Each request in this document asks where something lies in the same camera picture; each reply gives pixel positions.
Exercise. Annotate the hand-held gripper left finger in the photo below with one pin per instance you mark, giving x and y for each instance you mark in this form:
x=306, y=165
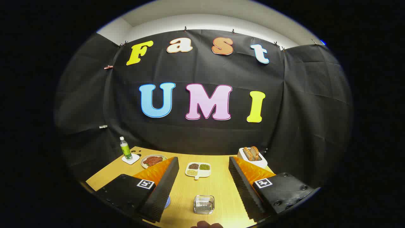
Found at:
x=164, y=186

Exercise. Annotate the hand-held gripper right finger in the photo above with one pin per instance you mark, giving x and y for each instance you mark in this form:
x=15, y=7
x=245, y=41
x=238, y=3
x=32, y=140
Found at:
x=242, y=186

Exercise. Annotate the blue round plate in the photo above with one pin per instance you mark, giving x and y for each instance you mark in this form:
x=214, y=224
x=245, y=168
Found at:
x=167, y=202

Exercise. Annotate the white toaster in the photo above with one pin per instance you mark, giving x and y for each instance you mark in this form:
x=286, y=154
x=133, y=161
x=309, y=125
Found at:
x=258, y=163

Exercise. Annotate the plate of steak food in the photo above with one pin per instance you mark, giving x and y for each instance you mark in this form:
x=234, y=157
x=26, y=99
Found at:
x=152, y=161

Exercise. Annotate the toasted bread slice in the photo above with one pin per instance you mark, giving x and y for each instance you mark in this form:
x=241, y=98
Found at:
x=248, y=154
x=255, y=152

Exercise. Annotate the white divided bean dish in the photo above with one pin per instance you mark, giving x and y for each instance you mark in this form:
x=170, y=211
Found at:
x=205, y=173

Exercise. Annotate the white square coaster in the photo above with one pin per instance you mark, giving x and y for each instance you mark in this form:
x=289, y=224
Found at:
x=135, y=158

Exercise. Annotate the green label plastic bottle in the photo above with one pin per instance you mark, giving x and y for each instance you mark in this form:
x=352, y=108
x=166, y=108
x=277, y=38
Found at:
x=125, y=149

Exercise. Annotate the black backdrop cloth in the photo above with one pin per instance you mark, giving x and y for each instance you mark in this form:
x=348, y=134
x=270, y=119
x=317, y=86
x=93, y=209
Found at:
x=202, y=72

